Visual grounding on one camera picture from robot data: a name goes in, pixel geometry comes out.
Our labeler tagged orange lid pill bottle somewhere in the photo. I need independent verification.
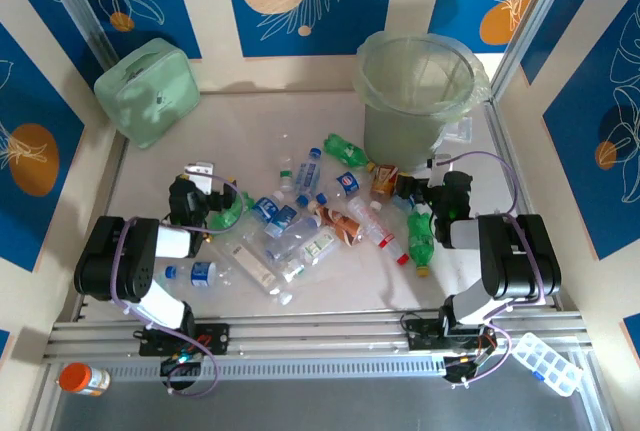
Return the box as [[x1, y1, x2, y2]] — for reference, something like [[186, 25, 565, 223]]
[[58, 362, 111, 397]]

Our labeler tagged clear bottle beige label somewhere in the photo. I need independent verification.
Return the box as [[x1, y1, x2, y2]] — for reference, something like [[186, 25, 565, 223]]
[[219, 238, 282, 297]]

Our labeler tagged green bottle yellow cap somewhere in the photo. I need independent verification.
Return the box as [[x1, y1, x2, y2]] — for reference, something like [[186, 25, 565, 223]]
[[407, 210, 435, 278]]

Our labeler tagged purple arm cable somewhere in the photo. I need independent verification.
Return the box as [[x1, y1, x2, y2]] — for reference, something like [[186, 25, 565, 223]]
[[110, 174, 246, 398], [434, 150, 547, 387]]

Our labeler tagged clear bottle white cap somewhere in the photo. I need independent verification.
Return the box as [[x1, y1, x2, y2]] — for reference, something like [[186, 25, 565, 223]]
[[272, 258, 324, 307]]

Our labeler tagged crushed green plastic bottle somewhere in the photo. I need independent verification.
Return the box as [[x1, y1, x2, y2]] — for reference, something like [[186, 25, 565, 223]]
[[208, 191, 257, 231]]

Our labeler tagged grey slotted cable duct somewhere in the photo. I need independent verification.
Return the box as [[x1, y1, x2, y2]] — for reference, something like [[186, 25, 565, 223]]
[[102, 353, 451, 383]]

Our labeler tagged aluminium mounting rail frame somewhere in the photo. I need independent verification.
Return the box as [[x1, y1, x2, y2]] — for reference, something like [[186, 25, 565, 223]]
[[42, 308, 596, 366]]

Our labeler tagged small clear plastic box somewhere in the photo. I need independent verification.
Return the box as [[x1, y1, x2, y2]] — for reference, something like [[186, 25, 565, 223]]
[[442, 115, 474, 143]]

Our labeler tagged green bottle with lime label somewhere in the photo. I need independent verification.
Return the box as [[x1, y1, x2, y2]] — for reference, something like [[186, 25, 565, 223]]
[[322, 133, 377, 173]]

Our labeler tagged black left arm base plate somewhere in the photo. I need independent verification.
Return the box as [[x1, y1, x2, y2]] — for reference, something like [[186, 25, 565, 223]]
[[137, 323, 232, 358]]

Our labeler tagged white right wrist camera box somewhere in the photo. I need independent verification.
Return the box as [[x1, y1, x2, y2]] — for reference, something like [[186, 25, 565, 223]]
[[427, 153, 455, 187]]

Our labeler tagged black controller board with wires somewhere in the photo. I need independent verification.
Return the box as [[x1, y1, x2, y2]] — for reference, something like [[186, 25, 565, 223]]
[[158, 354, 205, 383], [442, 350, 501, 386]]

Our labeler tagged aluminium corner post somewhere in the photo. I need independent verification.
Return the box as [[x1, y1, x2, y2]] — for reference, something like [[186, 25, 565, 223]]
[[34, 0, 124, 70], [488, 0, 586, 102]]

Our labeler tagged aluminium table side rail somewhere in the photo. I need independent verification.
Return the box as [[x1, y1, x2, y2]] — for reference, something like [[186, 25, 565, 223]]
[[73, 133, 129, 323], [482, 100, 559, 310]]

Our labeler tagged bottle green white label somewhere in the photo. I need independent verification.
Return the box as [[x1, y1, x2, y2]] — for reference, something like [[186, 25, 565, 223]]
[[294, 228, 337, 266]]

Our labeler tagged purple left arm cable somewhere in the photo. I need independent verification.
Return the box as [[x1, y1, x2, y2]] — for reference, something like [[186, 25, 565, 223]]
[[110, 174, 246, 398]]

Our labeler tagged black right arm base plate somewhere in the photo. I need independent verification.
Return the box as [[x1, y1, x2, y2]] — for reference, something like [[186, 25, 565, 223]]
[[402, 318, 501, 352]]

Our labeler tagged orange juice bottle red label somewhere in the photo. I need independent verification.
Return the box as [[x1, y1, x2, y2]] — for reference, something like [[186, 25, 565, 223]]
[[369, 163, 401, 212]]

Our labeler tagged mint green zip pouch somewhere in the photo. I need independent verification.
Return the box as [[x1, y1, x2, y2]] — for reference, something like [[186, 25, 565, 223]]
[[93, 37, 202, 150]]

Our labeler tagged clear compartment organiser box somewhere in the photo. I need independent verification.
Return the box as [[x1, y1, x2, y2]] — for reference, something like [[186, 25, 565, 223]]
[[509, 332, 585, 397]]

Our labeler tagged clear unlabelled plastic bottle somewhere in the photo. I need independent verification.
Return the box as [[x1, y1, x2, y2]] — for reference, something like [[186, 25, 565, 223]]
[[277, 133, 297, 171]]

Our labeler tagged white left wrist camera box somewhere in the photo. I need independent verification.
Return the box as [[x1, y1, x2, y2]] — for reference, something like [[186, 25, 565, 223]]
[[183, 161, 217, 187]]

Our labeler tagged brown coffee drink bottle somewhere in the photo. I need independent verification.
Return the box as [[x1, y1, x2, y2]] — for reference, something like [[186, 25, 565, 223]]
[[310, 200, 364, 248]]

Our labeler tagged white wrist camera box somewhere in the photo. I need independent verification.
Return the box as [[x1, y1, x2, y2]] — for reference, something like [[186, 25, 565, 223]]
[[427, 153, 455, 187], [183, 161, 217, 187]]

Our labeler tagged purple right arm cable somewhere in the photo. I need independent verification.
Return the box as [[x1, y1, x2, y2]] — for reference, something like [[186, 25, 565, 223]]
[[434, 150, 547, 387]]

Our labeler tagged blue label water bottle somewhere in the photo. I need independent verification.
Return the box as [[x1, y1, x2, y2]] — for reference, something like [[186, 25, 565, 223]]
[[160, 260, 220, 288]]

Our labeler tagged bin with green liner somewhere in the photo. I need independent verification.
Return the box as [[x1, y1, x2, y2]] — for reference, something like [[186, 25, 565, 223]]
[[352, 30, 491, 172]]

